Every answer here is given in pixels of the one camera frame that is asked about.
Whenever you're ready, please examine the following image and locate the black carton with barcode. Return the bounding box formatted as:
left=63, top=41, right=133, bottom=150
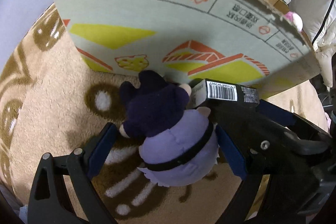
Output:
left=187, top=79, right=260, bottom=109

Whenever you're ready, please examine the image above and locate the purple doll plush toy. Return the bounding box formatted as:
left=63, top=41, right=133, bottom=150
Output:
left=120, top=71, right=219, bottom=187

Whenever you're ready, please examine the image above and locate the pink plush toy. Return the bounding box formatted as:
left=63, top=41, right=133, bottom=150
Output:
left=284, top=11, right=303, bottom=32

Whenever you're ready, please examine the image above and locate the beige patterned plush rug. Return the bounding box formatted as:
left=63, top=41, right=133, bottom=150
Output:
left=1, top=6, right=327, bottom=223

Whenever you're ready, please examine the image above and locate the printed cardboard box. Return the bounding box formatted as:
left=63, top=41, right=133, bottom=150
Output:
left=54, top=0, right=320, bottom=98

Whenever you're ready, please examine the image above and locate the folded white mattress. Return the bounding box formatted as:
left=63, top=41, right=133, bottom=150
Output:
left=290, top=0, right=335, bottom=51

